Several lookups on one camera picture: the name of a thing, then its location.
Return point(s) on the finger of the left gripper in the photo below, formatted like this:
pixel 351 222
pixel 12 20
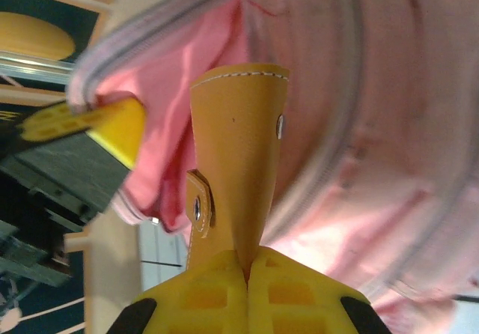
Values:
pixel 116 124

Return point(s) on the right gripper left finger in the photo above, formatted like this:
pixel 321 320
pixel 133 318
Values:
pixel 202 300

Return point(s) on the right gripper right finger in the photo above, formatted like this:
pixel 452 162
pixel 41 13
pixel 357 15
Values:
pixel 299 300

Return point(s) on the orange square pad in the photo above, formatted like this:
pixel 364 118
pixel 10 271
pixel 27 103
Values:
pixel 235 143

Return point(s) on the pink school backpack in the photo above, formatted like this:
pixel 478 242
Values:
pixel 374 124

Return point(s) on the aluminium frame post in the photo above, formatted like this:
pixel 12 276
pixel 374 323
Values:
pixel 33 66

